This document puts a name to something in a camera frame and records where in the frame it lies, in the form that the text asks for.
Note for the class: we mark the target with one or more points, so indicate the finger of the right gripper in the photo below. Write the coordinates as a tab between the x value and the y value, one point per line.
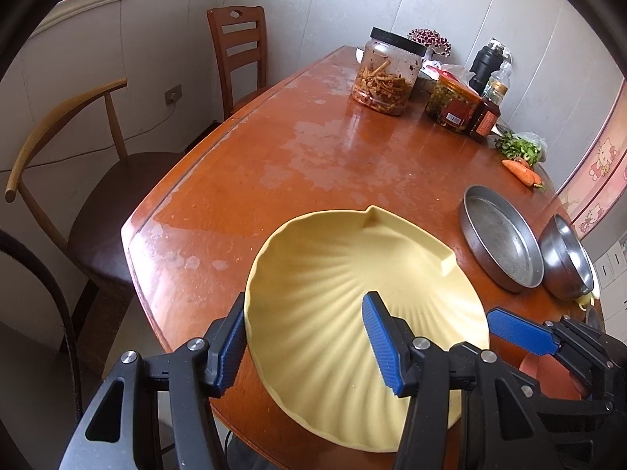
539	335

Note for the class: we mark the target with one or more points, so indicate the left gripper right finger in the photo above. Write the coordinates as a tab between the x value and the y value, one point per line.
415	368

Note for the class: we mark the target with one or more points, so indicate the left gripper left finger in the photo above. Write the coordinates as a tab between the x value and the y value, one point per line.
120	428

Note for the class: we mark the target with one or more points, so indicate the orange animal-shaped plate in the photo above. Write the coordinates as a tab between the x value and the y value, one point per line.
554	379

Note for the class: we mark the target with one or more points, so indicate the yellow white ceramic bowl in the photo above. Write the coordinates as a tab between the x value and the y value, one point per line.
590	299

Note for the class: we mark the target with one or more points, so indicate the large steel bowl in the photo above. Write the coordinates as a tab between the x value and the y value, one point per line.
568	272

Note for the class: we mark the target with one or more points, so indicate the yellow shell-shaped plate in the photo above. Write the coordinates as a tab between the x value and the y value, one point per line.
304	325

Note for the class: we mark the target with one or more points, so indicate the round steel pan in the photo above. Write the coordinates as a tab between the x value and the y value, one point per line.
500	239

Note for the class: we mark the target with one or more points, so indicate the white shelf cabinet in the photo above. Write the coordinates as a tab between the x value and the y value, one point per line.
611	269

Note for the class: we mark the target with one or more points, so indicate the person's dark clothing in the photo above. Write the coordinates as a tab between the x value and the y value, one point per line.
241	457

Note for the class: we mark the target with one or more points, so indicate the hello kitty curtain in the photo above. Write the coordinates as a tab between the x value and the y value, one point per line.
600	180

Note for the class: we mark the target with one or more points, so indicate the curved-back dark-seat chair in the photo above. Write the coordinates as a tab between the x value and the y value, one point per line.
94	242

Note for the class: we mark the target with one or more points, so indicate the carrot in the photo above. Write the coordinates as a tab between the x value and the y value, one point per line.
537	180
518	171

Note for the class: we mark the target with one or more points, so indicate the bag of green vegetables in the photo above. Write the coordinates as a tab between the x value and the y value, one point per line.
513	146

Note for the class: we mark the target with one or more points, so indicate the dark sauce bottle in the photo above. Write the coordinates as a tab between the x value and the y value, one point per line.
483	120

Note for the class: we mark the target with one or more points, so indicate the red-label sauce jar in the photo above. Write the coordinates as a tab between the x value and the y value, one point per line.
452	103

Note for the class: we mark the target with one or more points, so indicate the clear bottle green contents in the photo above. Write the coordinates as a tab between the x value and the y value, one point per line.
498	84

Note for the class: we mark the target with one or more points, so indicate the clear jar black lid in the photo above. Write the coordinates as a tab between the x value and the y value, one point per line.
389	66

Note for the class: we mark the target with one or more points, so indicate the black thermos flask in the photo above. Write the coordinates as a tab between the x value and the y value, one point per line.
487	60

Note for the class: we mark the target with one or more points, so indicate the brown slatted wooden chair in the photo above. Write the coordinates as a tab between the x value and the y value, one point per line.
240	39

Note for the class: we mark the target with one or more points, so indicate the low wall socket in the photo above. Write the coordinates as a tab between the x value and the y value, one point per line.
173	95

